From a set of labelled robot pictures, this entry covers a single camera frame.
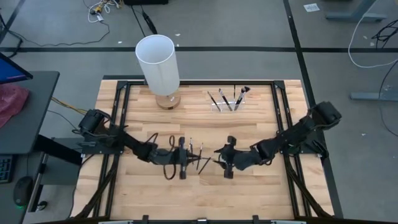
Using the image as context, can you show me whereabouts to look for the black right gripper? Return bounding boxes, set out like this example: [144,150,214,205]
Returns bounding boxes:
[213,136,243,179]

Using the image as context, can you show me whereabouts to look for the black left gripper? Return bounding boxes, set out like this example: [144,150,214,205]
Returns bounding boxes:
[157,136,201,180]

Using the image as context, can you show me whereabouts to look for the thin black makeup brush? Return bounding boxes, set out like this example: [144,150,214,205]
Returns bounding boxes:
[207,91,222,112]
[218,88,233,111]

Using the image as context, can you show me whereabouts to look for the thick black makeup brush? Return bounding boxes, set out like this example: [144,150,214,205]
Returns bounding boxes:
[233,88,246,111]

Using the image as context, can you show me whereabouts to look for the fan-head black makeup brush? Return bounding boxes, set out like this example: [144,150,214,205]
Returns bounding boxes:
[235,86,251,111]

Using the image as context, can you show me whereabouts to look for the clear acrylic organizer box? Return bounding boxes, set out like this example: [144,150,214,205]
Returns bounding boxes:
[210,98,246,112]

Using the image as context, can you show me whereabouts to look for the white shade wooden base lamp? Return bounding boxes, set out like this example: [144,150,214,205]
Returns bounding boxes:
[134,34,182,110]

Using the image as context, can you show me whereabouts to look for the black side desk leg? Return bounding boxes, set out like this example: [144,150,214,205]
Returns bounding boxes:
[29,135,83,213]

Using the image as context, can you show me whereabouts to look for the black power adapter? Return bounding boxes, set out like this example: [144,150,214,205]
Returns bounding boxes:
[141,11,158,35]

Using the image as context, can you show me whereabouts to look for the grey side desk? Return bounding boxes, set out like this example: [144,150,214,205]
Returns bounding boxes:
[0,70,60,156]

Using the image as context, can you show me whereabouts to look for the black box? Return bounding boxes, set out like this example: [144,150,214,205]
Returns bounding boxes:
[123,0,170,6]

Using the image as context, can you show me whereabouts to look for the blue-grey desk foot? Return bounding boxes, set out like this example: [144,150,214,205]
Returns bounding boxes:
[349,90,398,101]
[325,0,388,23]

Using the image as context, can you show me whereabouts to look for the black computer mouse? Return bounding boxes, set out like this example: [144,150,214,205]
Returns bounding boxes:
[12,175,34,208]

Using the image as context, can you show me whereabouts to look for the white paper sheet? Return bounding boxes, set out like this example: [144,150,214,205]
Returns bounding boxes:
[303,2,321,13]

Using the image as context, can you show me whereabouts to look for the dark computer keyboard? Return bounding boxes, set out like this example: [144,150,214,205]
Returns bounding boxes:
[0,155,15,184]

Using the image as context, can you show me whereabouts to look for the pink cloth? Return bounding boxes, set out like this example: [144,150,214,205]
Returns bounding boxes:
[0,84,30,129]

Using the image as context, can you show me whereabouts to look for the blue screen monitor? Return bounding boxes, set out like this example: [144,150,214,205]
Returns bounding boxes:
[0,52,34,85]

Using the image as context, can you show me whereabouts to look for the black aluminium table frame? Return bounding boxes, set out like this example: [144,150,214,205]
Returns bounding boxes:
[71,80,335,224]

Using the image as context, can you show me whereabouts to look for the black cable bundle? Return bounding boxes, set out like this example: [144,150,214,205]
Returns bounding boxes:
[284,155,331,218]
[76,154,121,219]

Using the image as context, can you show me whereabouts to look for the yellow cables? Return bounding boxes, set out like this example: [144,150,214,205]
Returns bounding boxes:
[50,96,91,116]

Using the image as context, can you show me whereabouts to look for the long white cable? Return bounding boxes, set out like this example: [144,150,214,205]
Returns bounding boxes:
[348,0,398,69]

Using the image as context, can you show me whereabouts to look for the white cable bundle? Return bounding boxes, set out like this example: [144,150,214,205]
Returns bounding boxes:
[88,0,121,24]

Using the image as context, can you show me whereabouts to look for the thin black floor cable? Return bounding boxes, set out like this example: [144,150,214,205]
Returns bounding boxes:
[6,20,111,47]

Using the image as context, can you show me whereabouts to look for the black cable tangle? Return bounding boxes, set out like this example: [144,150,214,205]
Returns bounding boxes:
[371,19,398,48]

